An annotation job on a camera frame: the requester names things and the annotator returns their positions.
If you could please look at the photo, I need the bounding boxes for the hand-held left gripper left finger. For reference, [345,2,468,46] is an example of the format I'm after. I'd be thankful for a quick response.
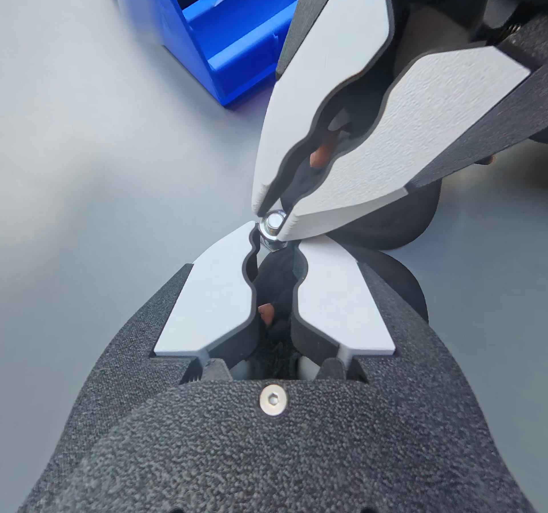
[153,221,259,359]

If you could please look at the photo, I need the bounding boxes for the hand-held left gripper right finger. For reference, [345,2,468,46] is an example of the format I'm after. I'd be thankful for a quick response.
[293,237,396,357]

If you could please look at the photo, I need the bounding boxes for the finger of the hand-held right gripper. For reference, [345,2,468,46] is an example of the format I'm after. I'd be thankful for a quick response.
[252,0,394,218]
[274,45,531,243]

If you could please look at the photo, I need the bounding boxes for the silver hex nut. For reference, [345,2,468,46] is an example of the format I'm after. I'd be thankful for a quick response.
[258,218,287,251]

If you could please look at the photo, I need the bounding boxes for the blue plastic bin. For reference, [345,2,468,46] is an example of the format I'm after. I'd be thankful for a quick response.
[92,0,311,109]

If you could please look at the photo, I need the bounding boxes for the person's left hand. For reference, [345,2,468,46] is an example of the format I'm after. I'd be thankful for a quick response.
[253,253,302,379]

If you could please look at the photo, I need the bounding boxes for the person's right hand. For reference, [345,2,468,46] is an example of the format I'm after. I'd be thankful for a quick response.
[280,110,356,210]

